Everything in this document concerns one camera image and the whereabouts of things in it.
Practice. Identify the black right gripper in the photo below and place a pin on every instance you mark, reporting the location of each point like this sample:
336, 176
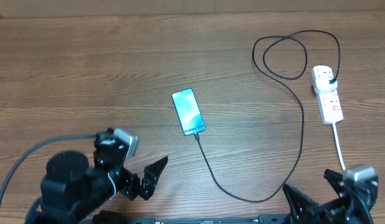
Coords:
301, 213

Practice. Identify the white charger plug adapter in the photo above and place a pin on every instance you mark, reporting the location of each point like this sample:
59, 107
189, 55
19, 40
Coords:
323, 85

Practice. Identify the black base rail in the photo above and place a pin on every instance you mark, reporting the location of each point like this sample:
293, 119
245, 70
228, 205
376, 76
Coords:
261, 219

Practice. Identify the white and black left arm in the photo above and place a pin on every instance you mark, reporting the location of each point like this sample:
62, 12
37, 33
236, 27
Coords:
72, 190

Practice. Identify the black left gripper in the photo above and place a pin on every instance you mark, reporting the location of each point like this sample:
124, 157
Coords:
134, 185

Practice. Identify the white power strip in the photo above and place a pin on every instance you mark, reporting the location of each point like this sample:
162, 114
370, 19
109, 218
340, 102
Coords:
329, 102

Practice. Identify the blue Galaxy smartphone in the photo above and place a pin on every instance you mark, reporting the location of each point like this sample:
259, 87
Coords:
188, 112

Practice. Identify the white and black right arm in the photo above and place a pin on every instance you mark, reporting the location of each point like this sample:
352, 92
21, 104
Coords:
357, 191

